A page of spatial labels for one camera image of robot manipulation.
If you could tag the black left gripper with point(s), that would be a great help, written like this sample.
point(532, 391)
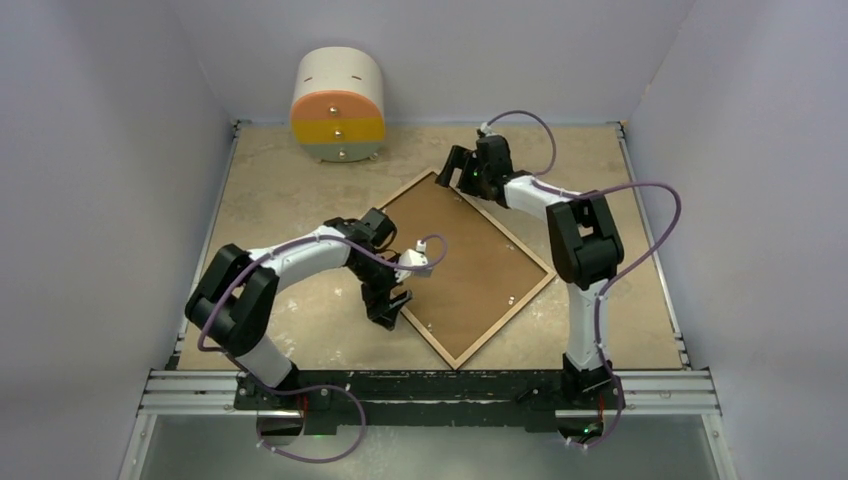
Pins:
point(380, 305)

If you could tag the wooden picture frame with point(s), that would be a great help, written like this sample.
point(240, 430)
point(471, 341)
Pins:
point(523, 245)

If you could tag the aluminium rail frame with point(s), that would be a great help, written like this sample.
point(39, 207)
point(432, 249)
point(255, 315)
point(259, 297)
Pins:
point(173, 394)

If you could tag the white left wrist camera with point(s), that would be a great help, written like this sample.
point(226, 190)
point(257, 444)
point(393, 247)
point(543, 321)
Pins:
point(413, 262)

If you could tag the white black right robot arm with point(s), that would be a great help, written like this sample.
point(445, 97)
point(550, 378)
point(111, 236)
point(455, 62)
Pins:
point(585, 245)

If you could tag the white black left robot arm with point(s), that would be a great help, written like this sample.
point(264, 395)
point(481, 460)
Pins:
point(233, 300)

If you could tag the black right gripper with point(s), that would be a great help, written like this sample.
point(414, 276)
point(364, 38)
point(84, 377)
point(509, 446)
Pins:
point(463, 159)

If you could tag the round pastel drawer cabinet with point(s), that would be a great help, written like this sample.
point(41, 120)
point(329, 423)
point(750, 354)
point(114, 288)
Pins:
point(337, 111)

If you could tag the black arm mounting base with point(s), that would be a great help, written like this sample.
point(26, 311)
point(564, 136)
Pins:
point(538, 401)

